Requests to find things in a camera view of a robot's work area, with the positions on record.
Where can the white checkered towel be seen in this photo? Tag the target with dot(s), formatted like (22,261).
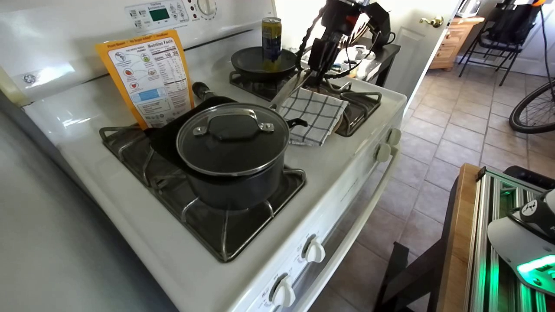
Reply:
(321,114)

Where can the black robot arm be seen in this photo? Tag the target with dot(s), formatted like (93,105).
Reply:
(336,26)

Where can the black cooking pot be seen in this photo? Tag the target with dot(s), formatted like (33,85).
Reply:
(244,190)

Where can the glass pot lid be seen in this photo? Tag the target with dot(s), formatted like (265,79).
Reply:
(232,138)

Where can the white gas stove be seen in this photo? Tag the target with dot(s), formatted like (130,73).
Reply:
(276,258)

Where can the front cast iron grate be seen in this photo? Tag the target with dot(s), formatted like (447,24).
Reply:
(222,232)

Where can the cast iron grate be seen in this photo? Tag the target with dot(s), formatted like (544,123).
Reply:
(222,232)
(359,104)

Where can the rear cast iron grate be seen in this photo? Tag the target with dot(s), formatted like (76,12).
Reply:
(359,104)

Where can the white stove knob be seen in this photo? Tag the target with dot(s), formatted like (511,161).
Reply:
(312,249)
(283,291)
(381,152)
(394,137)

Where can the black frying pan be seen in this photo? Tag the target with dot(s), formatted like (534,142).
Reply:
(251,62)

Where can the dark side table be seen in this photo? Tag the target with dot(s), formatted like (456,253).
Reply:
(369,66)

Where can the orange printed instruction card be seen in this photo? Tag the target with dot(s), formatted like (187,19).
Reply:
(151,74)

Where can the wooden cabinet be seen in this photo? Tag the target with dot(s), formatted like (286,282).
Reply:
(452,40)

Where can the wooden board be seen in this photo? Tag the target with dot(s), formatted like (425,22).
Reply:
(456,274)

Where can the bicycle wheel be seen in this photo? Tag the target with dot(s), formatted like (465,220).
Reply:
(536,111)

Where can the black folding chair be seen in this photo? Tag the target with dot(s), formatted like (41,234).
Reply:
(503,33)

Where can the white device with green light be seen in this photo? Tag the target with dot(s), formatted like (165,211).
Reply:
(525,241)

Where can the metal rail frame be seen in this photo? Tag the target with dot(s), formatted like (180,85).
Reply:
(492,284)

